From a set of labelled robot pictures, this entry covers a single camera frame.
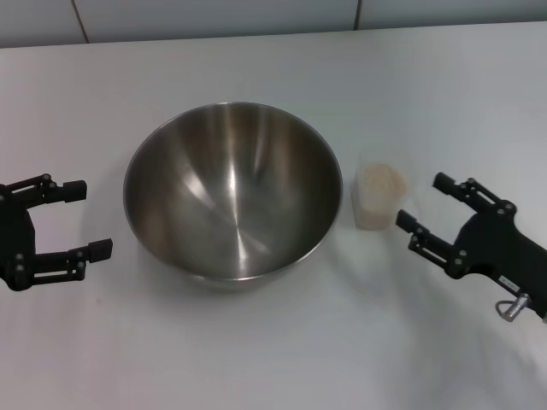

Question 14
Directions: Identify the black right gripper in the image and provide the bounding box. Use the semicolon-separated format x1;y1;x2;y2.
395;172;547;319

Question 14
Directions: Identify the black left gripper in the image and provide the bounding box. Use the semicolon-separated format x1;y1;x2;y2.
0;173;115;294

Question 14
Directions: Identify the clear plastic measuring cup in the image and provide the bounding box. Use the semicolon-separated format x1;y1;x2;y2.
352;147;418;234

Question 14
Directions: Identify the white uncooked rice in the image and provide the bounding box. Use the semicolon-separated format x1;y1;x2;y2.
356;164;407;231

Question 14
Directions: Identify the stainless steel mixing bowl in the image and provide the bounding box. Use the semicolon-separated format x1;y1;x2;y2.
122;101;344;294

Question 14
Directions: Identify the white partition panel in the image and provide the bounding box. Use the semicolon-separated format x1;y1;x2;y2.
356;0;547;32
72;0;360;44
0;0;85;50

